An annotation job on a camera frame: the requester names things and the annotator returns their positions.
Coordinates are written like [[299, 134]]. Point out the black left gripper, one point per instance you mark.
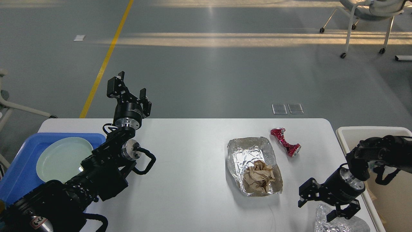
[[127, 113]]

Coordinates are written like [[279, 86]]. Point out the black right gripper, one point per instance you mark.
[[339, 189]]

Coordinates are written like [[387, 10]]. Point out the red shiny wrapper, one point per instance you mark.
[[291, 149]]

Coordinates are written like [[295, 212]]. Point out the mint green plate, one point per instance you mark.
[[62, 160]]

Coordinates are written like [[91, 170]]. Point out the aluminium foil tray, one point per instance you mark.
[[242, 153]]

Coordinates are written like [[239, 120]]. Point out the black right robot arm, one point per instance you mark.
[[390, 154]]

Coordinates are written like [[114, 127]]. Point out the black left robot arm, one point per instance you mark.
[[60, 207]]

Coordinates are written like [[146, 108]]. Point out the white plastic bin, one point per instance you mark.
[[389, 205]]

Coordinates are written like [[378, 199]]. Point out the crumpled brown paper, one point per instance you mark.
[[259, 176]]

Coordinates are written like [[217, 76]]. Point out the white floor tag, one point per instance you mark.
[[79, 38]]

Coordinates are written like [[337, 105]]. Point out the right clear floor plate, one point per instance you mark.
[[296, 108]]

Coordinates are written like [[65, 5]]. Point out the clear floor plate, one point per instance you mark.
[[296, 108], [279, 109]]

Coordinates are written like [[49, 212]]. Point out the left clear floor plate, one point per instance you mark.
[[279, 109]]

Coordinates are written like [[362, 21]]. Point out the white chair base left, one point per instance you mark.
[[10, 107]]

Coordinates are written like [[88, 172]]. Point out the blue plastic tray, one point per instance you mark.
[[21, 177]]

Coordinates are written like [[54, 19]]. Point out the white bar on floor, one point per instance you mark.
[[403, 58]]

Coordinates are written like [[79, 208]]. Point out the white rolling chair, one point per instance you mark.
[[367, 10]]

